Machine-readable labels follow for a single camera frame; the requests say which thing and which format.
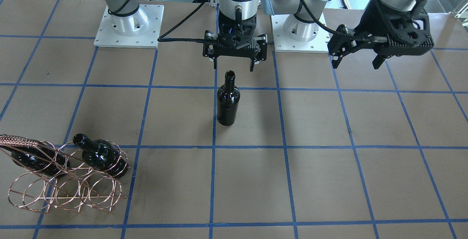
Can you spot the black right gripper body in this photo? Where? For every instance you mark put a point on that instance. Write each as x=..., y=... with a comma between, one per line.
x=209, y=44

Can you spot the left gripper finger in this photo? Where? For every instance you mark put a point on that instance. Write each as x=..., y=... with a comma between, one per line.
x=343, y=42
x=379, y=60

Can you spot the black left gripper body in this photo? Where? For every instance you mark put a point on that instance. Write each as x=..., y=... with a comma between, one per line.
x=372, y=22

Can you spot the dark wine bottle being moved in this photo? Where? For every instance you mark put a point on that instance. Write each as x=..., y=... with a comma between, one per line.
x=228, y=97

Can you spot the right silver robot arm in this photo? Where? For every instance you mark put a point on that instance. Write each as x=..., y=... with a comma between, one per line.
x=234, y=9

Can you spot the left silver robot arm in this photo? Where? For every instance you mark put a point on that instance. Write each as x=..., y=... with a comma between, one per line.
x=309, y=11

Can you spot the dark wine bottle in basket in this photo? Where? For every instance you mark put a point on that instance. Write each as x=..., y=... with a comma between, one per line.
x=101, y=155

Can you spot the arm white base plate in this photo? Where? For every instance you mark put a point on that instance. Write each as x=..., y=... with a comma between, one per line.
x=140, y=30
x=291, y=35

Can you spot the copper wire wine basket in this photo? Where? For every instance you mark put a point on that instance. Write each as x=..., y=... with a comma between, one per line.
x=70, y=189

